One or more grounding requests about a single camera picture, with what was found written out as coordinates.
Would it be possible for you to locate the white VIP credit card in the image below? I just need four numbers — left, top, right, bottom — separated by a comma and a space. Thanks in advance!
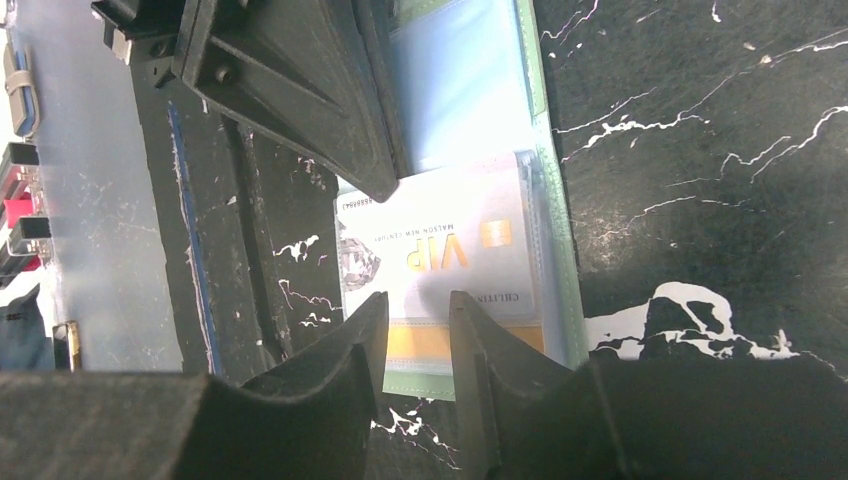
335, 153, 541, 325

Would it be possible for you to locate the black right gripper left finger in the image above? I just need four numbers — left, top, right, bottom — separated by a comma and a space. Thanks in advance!
1, 292, 389, 479

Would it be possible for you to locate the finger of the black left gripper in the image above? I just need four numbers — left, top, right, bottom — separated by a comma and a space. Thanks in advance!
173, 1, 408, 202

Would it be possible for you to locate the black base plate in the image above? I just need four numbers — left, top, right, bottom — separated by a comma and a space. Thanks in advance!
131, 62, 343, 384

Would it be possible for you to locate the mint green card holder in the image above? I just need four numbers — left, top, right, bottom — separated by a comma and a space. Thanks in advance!
334, 0, 591, 403

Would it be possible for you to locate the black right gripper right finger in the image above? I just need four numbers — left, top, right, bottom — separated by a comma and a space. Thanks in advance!
449, 291, 847, 479

